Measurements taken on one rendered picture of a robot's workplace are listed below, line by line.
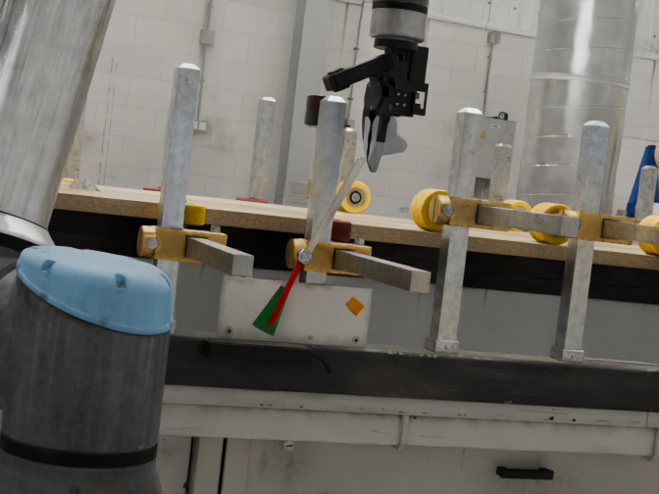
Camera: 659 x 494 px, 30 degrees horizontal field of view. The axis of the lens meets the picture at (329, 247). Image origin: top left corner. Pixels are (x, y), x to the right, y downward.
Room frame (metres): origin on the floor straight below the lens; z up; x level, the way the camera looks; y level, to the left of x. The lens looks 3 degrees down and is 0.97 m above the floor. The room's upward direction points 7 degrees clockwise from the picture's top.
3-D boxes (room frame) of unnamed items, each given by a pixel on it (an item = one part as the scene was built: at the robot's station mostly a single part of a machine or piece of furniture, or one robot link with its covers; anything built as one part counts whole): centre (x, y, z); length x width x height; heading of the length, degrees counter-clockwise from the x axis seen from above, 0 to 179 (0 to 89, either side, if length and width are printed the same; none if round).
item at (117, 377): (1.18, 0.23, 0.79); 0.17 x 0.15 x 0.18; 59
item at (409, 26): (2.00, -0.07, 1.23); 0.10 x 0.09 x 0.05; 20
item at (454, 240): (2.13, -0.21, 0.89); 0.03 x 0.03 x 0.48; 20
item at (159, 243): (1.97, 0.24, 0.84); 0.13 x 0.06 x 0.05; 110
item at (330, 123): (2.04, 0.02, 0.87); 0.03 x 0.03 x 0.48; 20
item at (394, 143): (1.98, -0.08, 1.04); 0.06 x 0.03 x 0.09; 110
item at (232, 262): (1.89, 0.19, 0.84); 0.43 x 0.03 x 0.04; 20
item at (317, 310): (2.01, 0.04, 0.75); 0.26 x 0.01 x 0.10; 110
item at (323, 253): (2.05, 0.00, 0.85); 0.13 x 0.06 x 0.05; 110
